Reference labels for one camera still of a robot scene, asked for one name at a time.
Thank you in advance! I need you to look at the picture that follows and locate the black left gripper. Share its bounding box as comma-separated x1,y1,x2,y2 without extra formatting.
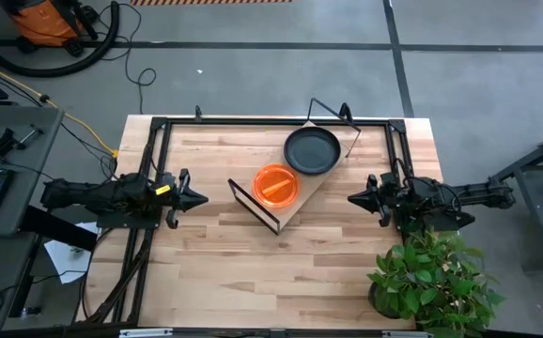
156,167,209,230

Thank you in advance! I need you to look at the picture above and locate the white paper sheet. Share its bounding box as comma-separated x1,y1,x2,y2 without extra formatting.
43,221,99,285

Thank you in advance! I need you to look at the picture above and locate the black metal table frame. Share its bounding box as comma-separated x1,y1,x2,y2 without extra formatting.
71,115,416,326

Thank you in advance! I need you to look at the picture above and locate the green potted plant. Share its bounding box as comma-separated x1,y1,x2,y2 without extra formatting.
366,228,507,338

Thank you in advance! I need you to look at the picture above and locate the orange translucent round plate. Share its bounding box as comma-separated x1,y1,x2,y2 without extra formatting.
252,162,301,209

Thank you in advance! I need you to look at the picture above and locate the yellow cable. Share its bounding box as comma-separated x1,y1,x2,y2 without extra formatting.
0,54,120,159

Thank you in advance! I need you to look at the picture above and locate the dark grey round plate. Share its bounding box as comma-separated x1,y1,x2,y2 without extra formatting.
283,126,343,177

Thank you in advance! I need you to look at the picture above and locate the wooden shelf with black frame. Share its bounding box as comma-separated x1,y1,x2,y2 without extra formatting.
226,97,362,236

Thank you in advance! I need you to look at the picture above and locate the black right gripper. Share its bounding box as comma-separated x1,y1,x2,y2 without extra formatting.
347,171,412,229

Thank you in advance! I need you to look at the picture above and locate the grey desk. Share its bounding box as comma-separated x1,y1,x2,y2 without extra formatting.
0,103,66,236

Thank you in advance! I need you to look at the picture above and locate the orange shop vacuum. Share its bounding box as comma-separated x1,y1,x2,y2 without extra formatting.
0,0,99,57

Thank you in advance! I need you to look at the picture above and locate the black vacuum power cable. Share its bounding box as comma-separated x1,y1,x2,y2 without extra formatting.
97,2,158,115

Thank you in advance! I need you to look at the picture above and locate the silver metal bracket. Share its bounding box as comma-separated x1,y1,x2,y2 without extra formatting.
119,328,174,338
381,330,433,338

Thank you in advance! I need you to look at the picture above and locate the black clamp tool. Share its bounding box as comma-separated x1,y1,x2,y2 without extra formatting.
0,124,45,159

